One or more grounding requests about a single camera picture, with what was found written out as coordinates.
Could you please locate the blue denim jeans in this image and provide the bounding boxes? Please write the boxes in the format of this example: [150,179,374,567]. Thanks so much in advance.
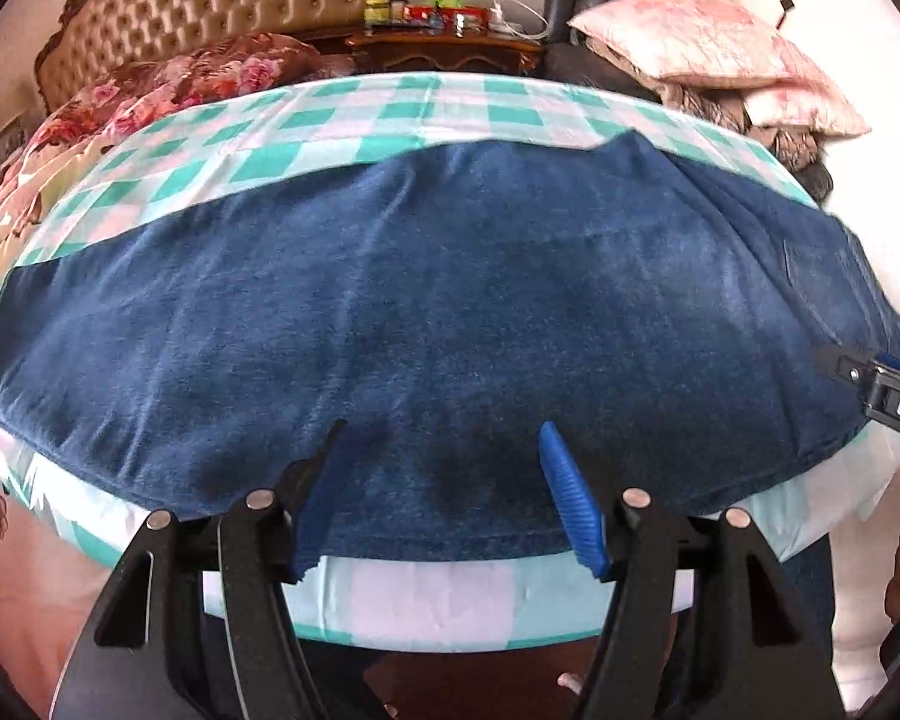
[0,132,900,561]

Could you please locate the small pink pillow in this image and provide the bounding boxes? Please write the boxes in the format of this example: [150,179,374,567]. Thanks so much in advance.
[743,83,870,138]

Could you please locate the beige plaid blanket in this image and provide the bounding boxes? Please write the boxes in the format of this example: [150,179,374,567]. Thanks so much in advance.
[587,37,820,172]

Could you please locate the large pink pillow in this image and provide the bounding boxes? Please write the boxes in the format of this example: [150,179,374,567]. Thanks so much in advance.
[569,0,829,89]

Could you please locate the black leather armchair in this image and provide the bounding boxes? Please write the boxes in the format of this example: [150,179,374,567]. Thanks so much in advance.
[544,0,834,203]

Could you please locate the red floral bed quilt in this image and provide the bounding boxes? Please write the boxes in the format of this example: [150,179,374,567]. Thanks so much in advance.
[0,32,357,281]

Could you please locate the dark wooden nightstand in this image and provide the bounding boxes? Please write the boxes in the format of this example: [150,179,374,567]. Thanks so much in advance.
[346,29,544,76]

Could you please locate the yellow jar on nightstand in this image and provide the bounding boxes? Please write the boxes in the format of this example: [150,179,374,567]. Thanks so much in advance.
[364,0,391,29]

